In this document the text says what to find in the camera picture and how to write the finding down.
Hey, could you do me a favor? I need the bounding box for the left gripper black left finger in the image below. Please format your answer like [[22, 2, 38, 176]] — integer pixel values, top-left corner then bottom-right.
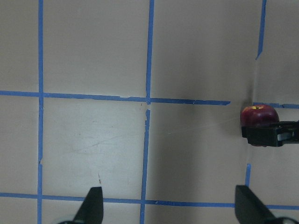
[[72, 187, 104, 224]]

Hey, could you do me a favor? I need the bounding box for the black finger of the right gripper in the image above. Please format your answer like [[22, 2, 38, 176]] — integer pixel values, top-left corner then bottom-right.
[[242, 121, 299, 147]]

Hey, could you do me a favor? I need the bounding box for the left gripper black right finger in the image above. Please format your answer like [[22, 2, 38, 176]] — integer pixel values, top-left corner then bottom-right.
[[235, 185, 276, 224]]

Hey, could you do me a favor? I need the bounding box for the dark red apple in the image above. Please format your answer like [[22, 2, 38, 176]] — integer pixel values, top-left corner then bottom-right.
[[240, 105, 279, 127]]

